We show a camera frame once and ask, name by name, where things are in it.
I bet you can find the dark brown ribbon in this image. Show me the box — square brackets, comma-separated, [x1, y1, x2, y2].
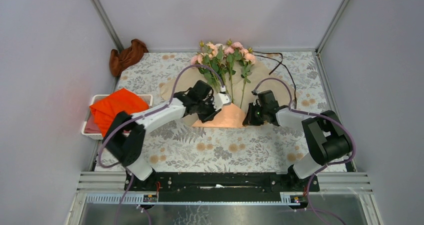
[253, 50, 298, 95]

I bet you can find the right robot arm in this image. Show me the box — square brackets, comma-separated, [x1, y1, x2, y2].
[243, 90, 354, 191]

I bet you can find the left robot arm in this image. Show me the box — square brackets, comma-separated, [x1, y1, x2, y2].
[102, 80, 232, 191]

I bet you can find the peach wrapping paper sheet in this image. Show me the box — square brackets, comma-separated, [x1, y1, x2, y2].
[159, 61, 290, 128]

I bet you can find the brown cloth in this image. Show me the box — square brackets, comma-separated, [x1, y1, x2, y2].
[109, 39, 149, 77]

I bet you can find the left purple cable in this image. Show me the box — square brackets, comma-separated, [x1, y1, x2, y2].
[96, 64, 227, 225]

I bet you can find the white plastic basket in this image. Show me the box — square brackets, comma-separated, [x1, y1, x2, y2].
[81, 94, 154, 140]

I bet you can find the black mounting base rail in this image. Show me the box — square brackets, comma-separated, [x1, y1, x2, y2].
[124, 172, 320, 203]

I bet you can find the orange cloth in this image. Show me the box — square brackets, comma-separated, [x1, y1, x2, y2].
[88, 88, 152, 137]

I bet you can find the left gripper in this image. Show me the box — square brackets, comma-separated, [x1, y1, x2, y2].
[194, 95, 221, 124]

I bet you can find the pink fake flower bunch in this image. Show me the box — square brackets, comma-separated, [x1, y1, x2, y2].
[223, 39, 257, 108]

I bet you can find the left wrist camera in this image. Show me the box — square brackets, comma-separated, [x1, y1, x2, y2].
[212, 92, 232, 111]

